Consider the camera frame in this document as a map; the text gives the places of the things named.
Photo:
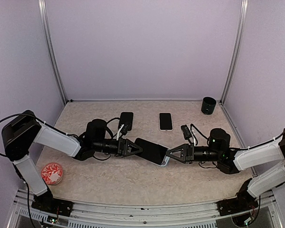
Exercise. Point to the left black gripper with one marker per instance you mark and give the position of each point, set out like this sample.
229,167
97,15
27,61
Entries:
122,149

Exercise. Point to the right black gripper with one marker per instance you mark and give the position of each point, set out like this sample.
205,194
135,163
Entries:
187,153

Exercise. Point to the light blue phone case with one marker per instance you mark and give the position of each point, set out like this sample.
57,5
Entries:
160,157

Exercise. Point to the black phone case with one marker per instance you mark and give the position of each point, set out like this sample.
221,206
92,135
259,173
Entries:
126,118

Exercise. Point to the pink phone case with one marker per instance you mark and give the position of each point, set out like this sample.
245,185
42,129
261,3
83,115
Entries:
165,121

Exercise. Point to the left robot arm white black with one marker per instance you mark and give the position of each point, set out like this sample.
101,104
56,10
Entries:
25,131

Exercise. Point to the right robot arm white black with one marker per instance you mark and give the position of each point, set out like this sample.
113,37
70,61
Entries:
234,160

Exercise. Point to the dark green cup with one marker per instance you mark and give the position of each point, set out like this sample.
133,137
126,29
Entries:
208,105

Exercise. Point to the red white patterned dish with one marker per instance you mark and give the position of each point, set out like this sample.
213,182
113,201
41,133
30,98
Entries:
52,173

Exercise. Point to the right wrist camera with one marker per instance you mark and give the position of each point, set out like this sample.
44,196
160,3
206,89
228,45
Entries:
188,135

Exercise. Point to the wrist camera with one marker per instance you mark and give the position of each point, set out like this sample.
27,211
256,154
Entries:
122,131
188,135

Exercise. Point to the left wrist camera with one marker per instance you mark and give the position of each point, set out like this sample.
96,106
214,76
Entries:
122,131

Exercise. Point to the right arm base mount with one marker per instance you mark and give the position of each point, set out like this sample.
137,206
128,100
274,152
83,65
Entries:
236,205

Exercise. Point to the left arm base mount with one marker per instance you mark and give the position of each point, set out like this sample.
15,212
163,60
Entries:
54,206

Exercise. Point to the front aluminium rail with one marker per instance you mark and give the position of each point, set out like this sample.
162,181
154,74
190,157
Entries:
99,215

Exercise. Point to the right aluminium frame post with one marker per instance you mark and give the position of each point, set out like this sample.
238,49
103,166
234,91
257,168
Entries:
236,51

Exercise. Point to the aluminium frame post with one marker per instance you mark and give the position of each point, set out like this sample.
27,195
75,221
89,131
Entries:
51,52
236,51

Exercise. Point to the left aluminium frame post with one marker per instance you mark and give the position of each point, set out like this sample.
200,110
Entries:
51,52

